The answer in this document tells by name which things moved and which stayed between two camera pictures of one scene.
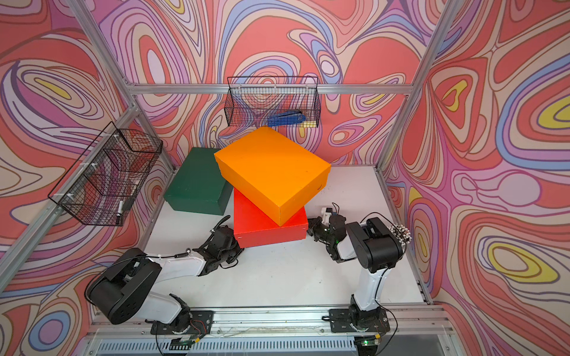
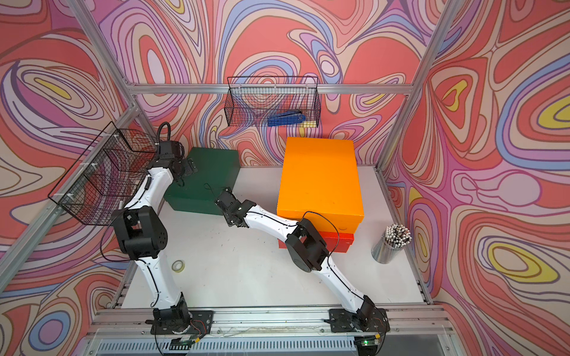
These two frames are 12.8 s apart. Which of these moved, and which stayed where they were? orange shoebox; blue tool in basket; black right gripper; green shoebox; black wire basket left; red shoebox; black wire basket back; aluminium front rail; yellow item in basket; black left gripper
Moved: orange shoebox; black left gripper; black right gripper; red shoebox
Stayed: yellow item in basket; blue tool in basket; black wire basket back; aluminium front rail; green shoebox; black wire basket left
